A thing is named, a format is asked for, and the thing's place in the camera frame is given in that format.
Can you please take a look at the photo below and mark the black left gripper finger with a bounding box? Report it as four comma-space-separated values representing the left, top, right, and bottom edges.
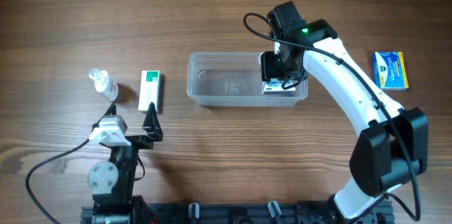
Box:
92, 104, 117, 128
142, 102, 163, 141

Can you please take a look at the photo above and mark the white and blue medicine box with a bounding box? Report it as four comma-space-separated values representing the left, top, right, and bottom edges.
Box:
262, 79, 296, 95

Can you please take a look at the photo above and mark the white and green medicine box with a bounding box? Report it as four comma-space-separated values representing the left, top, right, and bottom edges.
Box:
138, 71, 161, 112

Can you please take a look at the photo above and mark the blue VapoDrops box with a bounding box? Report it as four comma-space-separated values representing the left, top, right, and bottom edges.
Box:
371, 52, 409, 90

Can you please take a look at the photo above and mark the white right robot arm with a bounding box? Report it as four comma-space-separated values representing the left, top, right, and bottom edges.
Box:
260, 1, 429, 223

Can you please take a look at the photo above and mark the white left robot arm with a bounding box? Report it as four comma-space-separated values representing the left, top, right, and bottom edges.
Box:
81, 103, 163, 224

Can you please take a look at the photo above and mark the clear plastic container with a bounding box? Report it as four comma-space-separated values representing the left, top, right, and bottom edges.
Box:
187, 52, 308, 107

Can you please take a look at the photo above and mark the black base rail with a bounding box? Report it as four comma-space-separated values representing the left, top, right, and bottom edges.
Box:
80, 201, 395, 224

